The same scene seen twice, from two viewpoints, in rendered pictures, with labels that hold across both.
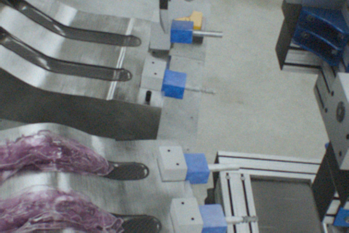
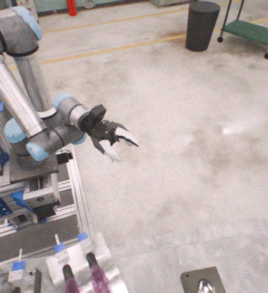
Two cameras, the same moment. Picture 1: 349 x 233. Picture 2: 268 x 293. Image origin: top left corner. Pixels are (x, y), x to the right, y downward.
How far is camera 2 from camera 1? 73 cm
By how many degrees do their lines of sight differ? 67
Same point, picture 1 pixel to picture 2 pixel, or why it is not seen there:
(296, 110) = not seen: outside the picture
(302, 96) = not seen: outside the picture
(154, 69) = (16, 275)
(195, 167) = (62, 247)
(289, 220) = (6, 246)
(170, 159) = (63, 256)
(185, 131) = (30, 263)
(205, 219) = (84, 238)
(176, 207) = (84, 246)
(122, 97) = (32, 284)
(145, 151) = (55, 269)
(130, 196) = (79, 266)
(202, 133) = not seen: outside the picture
